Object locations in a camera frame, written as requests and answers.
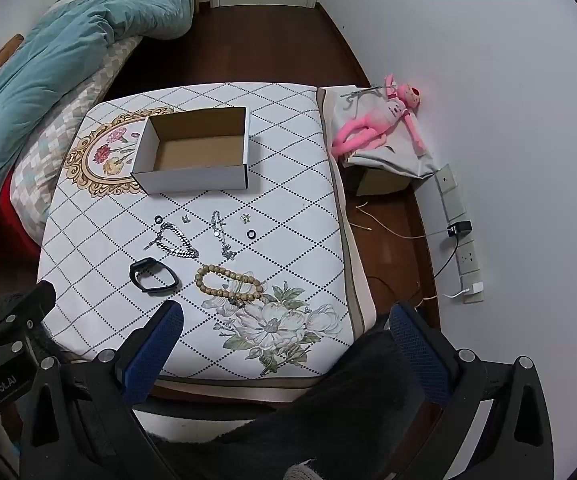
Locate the pink plush toy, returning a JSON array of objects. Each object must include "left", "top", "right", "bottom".
[{"left": 331, "top": 74, "right": 428, "bottom": 157}]

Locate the brown wooden headboard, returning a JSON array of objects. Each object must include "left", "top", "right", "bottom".
[{"left": 0, "top": 33, "right": 25, "bottom": 80}]

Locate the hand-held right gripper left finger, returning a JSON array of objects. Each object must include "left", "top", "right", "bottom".
[{"left": 18, "top": 301, "right": 184, "bottom": 480}]

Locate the black smart band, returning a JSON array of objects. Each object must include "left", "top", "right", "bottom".
[{"left": 129, "top": 257, "right": 180, "bottom": 294}]

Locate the wooden bead bracelet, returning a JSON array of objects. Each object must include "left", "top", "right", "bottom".
[{"left": 195, "top": 265, "right": 269, "bottom": 307}]

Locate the beige cable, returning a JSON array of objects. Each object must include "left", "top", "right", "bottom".
[{"left": 355, "top": 202, "right": 450, "bottom": 241}]

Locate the thin silver bracelet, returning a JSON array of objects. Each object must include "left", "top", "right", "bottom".
[{"left": 210, "top": 211, "right": 236, "bottom": 261}]

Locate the teal quilt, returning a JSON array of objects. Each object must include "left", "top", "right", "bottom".
[{"left": 0, "top": 0, "right": 196, "bottom": 273}]

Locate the grey sock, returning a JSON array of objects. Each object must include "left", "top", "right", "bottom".
[{"left": 283, "top": 457, "right": 326, "bottom": 480}]

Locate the grey checked bed sheet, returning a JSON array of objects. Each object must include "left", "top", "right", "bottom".
[{"left": 8, "top": 35, "right": 144, "bottom": 241}]

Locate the black cable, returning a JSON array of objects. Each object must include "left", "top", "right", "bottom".
[{"left": 368, "top": 234, "right": 462, "bottom": 308}]

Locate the red cloth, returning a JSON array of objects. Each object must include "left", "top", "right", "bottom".
[{"left": 0, "top": 180, "right": 44, "bottom": 261}]

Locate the white cardboard box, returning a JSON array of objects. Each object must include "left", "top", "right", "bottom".
[{"left": 130, "top": 106, "right": 252, "bottom": 195}]

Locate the thick silver chain bracelet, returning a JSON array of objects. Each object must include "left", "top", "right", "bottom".
[{"left": 144, "top": 222, "right": 200, "bottom": 261}]

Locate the white plug with cable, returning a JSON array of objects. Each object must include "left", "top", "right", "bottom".
[{"left": 461, "top": 275, "right": 485, "bottom": 304}]

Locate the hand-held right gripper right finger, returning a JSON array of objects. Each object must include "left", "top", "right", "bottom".
[{"left": 389, "top": 301, "right": 554, "bottom": 480}]

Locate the white wall socket panel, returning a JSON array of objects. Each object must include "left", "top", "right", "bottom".
[
  {"left": 441, "top": 192, "right": 467, "bottom": 222},
  {"left": 457, "top": 240, "right": 482, "bottom": 276},
  {"left": 435, "top": 164, "right": 457, "bottom": 194}
]

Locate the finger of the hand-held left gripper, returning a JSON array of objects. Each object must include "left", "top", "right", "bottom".
[{"left": 0, "top": 281, "right": 56, "bottom": 326}]

